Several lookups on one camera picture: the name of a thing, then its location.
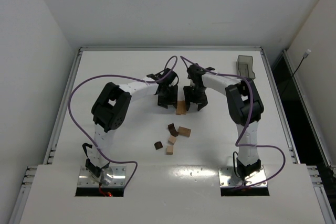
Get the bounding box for dark transparent plastic bin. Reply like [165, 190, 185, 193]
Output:
[236, 55, 256, 80]

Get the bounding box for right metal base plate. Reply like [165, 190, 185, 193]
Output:
[218, 166, 268, 189]

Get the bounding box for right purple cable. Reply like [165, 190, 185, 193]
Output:
[179, 55, 287, 190]

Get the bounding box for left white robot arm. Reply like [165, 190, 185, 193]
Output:
[82, 68, 178, 178]

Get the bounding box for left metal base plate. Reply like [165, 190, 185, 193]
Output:
[77, 166, 127, 188]

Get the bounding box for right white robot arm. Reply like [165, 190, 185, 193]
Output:
[183, 64, 264, 179]

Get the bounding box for metal base plate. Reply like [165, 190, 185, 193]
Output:
[77, 166, 127, 188]
[218, 166, 268, 189]

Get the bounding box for black wall cable white plug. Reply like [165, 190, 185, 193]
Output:
[292, 49, 311, 76]

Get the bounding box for light long wood block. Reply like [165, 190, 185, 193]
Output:
[176, 101, 181, 115]
[181, 101, 187, 115]

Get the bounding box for light wood cube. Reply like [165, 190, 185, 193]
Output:
[166, 146, 174, 155]
[168, 135, 177, 145]

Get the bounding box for black base cable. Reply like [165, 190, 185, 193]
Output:
[232, 150, 241, 180]

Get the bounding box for small dark wood block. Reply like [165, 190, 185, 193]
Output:
[154, 141, 163, 150]

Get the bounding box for medium brown wood block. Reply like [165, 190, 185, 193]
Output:
[178, 126, 191, 137]

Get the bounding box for dark arch wood block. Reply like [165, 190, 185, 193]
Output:
[167, 123, 179, 137]

